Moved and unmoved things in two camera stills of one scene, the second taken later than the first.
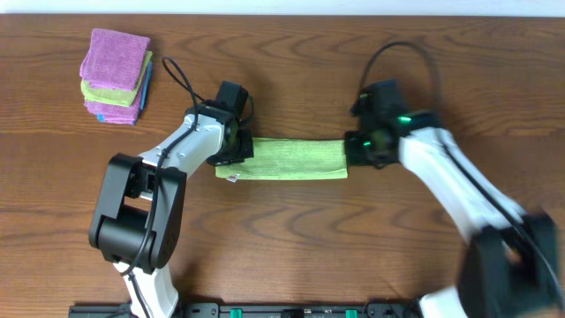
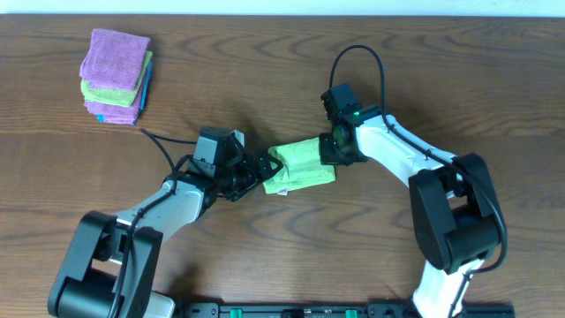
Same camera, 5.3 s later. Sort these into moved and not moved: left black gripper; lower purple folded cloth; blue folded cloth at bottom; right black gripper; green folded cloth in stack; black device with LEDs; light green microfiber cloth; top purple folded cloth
Moved: left black gripper; light green microfiber cloth; right black gripper
Not moved: black device with LEDs; lower purple folded cloth; top purple folded cloth; green folded cloth in stack; blue folded cloth at bottom
